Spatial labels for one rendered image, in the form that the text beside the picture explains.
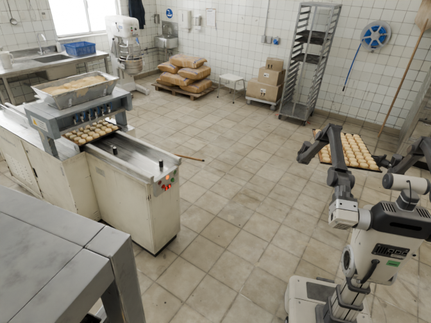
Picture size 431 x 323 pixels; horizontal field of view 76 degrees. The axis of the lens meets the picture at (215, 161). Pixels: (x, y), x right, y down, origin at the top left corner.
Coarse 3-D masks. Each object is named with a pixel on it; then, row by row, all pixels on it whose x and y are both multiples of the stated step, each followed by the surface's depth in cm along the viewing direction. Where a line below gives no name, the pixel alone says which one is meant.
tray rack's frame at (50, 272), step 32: (0, 192) 30; (0, 224) 26; (32, 224) 27; (64, 224) 27; (96, 224) 27; (0, 256) 23; (32, 256) 24; (64, 256) 24; (96, 256) 24; (0, 288) 21; (32, 288) 21; (64, 288) 21; (96, 288) 23; (0, 320) 19; (32, 320) 19; (64, 320) 20
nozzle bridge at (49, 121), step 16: (112, 96) 226; (128, 96) 236; (32, 112) 195; (48, 112) 195; (64, 112) 196; (80, 112) 212; (112, 112) 232; (48, 128) 191; (64, 128) 204; (48, 144) 204
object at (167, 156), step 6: (36, 96) 290; (114, 132) 236; (120, 132) 234; (120, 138) 236; (126, 138) 230; (132, 138) 226; (132, 144) 229; (138, 144) 224; (144, 144) 219; (150, 144) 220; (144, 150) 223; (150, 150) 219; (156, 150) 214; (162, 150) 213; (162, 156) 213; (168, 156) 209; (174, 156) 207; (174, 162) 208; (180, 162) 207
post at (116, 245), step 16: (96, 240) 25; (112, 240) 25; (128, 240) 26; (112, 256) 24; (128, 256) 27; (128, 272) 27; (112, 288) 27; (128, 288) 28; (112, 304) 29; (128, 304) 29; (112, 320) 31; (128, 320) 30; (144, 320) 34
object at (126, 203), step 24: (120, 144) 229; (96, 168) 218; (144, 168) 202; (168, 168) 204; (96, 192) 239; (120, 192) 214; (144, 192) 194; (168, 192) 213; (120, 216) 233; (144, 216) 209; (168, 216) 225; (144, 240) 227; (168, 240) 240
